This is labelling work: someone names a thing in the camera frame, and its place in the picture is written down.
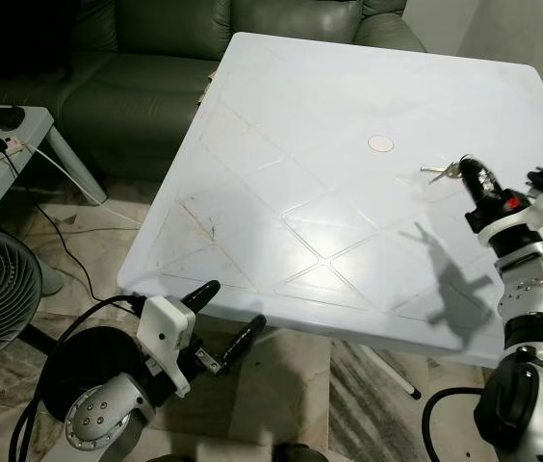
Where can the dark green leather sofa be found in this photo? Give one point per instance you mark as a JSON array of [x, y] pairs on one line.
[[127, 106]]

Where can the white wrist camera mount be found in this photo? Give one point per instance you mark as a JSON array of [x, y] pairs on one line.
[[514, 231], [166, 332]]

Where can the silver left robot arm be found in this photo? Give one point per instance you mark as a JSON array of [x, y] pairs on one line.
[[108, 419]]

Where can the white plastic table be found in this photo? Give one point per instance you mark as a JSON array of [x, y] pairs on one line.
[[310, 212]]

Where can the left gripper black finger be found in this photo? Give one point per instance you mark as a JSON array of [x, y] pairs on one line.
[[243, 342], [202, 294]]

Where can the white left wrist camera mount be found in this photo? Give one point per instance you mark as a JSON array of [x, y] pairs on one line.
[[166, 332]]

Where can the round beige table cap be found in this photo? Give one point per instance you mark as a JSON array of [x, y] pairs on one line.
[[380, 144]]

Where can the small brown cloth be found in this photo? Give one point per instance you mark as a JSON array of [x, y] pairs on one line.
[[209, 89]]

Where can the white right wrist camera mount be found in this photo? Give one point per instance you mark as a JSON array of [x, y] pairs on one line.
[[514, 231]]

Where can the black garment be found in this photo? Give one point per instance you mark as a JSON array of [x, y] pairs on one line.
[[21, 38]]

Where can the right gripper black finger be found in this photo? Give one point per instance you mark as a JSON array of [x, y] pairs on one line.
[[479, 178]]

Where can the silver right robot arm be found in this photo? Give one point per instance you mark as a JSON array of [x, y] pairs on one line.
[[541, 318]]

